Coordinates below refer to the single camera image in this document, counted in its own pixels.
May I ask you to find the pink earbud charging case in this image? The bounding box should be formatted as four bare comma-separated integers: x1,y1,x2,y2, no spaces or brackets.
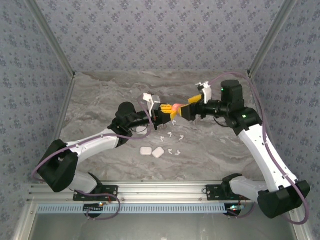
172,102,186,113

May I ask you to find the slotted pale blue cable duct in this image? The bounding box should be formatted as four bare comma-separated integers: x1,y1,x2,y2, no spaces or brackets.
36,202,230,215

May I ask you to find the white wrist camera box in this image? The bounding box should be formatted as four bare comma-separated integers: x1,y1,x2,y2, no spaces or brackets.
141,92,161,112
195,81,213,105

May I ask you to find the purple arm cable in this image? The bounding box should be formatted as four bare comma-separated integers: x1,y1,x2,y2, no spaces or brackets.
208,71,310,225
31,97,154,221

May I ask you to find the long aluminium mounting rail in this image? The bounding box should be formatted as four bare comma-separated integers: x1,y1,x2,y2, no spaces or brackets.
26,181,300,203

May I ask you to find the right black controller board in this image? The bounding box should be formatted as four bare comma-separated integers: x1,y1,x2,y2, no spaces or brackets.
226,203,245,217

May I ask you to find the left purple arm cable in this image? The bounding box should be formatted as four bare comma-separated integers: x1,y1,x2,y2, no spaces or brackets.
31,97,154,221

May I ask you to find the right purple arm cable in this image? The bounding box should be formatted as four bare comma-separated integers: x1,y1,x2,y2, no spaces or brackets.
208,71,310,225

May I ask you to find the left black controller board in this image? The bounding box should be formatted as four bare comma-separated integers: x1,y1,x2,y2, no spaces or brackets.
83,202,105,218

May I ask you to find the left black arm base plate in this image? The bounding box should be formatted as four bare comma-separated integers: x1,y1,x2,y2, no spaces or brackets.
73,185,119,202

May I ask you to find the aluminium frame leg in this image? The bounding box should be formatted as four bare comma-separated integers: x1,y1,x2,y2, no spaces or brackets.
286,202,311,240
12,202,38,240

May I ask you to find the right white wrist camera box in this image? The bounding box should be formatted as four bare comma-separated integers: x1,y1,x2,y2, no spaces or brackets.
195,81,213,105

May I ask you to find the black controller board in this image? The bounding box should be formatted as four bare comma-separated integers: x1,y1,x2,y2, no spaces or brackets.
226,203,245,217
83,202,105,218

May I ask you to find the aluminium corner post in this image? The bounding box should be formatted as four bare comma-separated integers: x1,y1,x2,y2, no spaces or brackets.
24,0,77,79
246,0,300,78

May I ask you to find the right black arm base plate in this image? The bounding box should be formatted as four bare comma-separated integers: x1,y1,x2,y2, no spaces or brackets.
205,184,252,201

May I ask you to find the aluminium table side rail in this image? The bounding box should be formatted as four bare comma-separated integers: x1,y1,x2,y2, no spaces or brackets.
37,74,77,185
248,73,287,182

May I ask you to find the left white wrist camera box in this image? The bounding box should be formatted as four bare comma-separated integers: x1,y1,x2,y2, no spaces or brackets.
141,92,161,112

